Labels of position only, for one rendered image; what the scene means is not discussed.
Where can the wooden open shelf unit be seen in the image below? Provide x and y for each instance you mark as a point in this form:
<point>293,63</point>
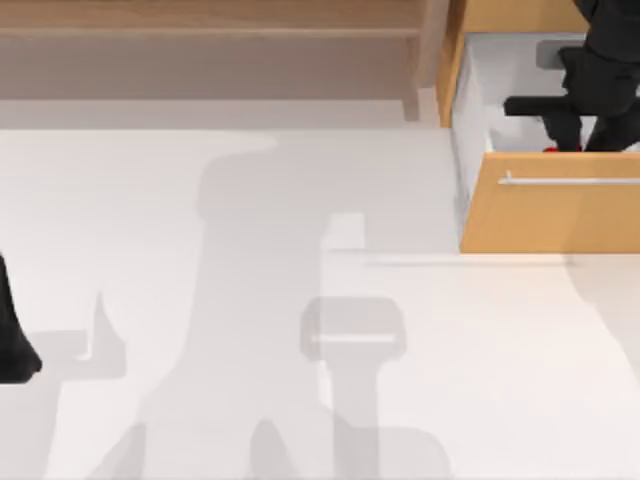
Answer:
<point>200,31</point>

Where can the pale wooden drawer front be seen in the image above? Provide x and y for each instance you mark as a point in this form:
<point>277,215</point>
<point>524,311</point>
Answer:
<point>550,220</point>

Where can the wooden drawer cabinet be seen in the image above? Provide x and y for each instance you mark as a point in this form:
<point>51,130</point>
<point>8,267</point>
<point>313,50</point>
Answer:
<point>500,15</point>

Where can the white pulled-out drawer box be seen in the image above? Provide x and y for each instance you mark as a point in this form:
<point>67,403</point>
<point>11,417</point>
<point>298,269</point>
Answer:
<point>475,125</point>

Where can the pale grey rounded box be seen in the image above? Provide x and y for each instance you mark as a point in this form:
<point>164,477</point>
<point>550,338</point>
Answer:
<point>547,52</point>

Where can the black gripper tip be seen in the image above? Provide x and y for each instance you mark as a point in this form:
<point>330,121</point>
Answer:
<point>12,340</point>

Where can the small red object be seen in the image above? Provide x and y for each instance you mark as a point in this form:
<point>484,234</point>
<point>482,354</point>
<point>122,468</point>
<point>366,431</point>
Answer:
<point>550,149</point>

